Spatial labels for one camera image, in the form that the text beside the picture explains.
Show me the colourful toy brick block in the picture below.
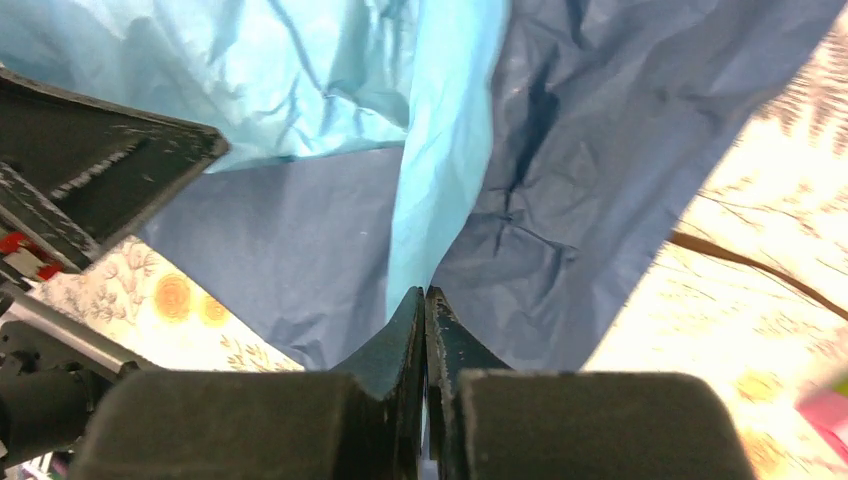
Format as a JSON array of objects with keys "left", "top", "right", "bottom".
[{"left": 796, "top": 375, "right": 847, "bottom": 461}]

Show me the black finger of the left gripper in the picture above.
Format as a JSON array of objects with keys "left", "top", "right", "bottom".
[{"left": 1, "top": 68, "right": 230, "bottom": 272}]

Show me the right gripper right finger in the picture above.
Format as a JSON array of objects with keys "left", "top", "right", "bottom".
[{"left": 425, "top": 288, "right": 754, "bottom": 479}]

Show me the blue wrapping paper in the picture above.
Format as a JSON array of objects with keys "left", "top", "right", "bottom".
[{"left": 0, "top": 0, "right": 848, "bottom": 374}]

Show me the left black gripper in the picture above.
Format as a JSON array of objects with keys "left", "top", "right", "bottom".
[{"left": 1, "top": 231, "right": 154, "bottom": 464}]

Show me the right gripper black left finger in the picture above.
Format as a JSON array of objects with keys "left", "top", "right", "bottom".
[{"left": 70, "top": 288, "right": 425, "bottom": 480}]

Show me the brown ribbon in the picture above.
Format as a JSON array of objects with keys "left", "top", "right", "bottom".
[{"left": 667, "top": 231, "right": 847, "bottom": 320}]

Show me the floral patterned table mat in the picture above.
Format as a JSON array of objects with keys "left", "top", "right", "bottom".
[{"left": 26, "top": 13, "right": 848, "bottom": 480}]

